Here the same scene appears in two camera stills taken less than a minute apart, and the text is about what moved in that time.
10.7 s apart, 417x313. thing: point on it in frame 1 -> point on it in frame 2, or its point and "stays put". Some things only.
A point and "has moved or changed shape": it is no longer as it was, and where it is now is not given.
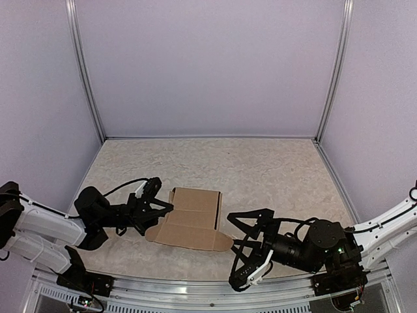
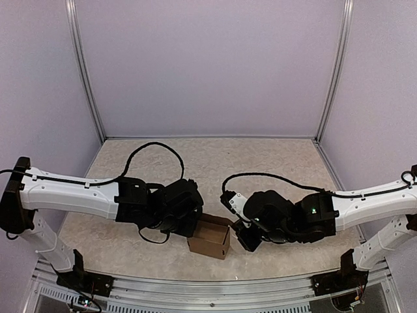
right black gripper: x=266 y=221 -> x=249 y=243
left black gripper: x=139 y=214 -> x=189 y=229
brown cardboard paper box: x=194 y=222 has moved or changed shape
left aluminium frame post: x=76 y=41 stays put
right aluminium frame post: x=346 y=17 stays put
